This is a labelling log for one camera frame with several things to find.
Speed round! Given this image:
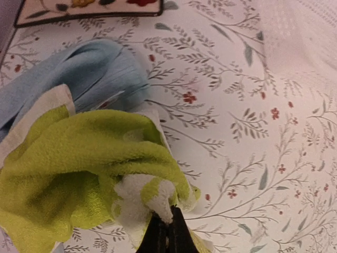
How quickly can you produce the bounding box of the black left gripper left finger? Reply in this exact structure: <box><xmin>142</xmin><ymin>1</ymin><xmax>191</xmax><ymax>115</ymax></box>
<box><xmin>138</xmin><ymin>212</ymin><xmax>171</xmax><ymax>253</ymax></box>

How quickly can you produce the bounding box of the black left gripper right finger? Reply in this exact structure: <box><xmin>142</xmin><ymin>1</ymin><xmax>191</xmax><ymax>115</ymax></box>
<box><xmin>168</xmin><ymin>206</ymin><xmax>198</xmax><ymax>253</ymax></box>

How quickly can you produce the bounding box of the green and white towel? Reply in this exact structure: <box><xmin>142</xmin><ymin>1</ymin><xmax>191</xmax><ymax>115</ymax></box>
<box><xmin>1</xmin><ymin>106</ymin><xmax>201</xmax><ymax>252</ymax></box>

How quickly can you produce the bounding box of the light blue towel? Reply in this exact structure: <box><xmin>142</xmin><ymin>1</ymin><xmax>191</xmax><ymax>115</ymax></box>
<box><xmin>1</xmin><ymin>38</ymin><xmax>150</xmax><ymax>139</ymax></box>

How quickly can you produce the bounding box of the floral embroidered placemat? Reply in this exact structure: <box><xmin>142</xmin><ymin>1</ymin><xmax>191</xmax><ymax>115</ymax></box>
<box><xmin>14</xmin><ymin>0</ymin><xmax>164</xmax><ymax>28</ymax></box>

